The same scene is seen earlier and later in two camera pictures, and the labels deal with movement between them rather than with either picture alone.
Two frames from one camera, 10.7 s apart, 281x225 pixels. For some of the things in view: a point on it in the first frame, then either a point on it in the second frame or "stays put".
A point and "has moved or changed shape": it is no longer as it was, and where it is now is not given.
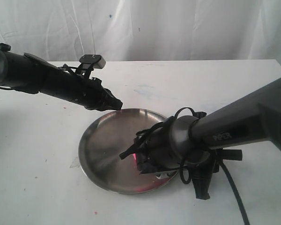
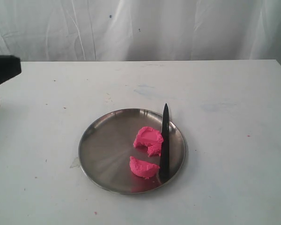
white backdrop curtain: [145, 30] stays put
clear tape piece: [75, 163] stays put
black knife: [202, 176] has moved or changed shape
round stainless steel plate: [107, 137] stays put
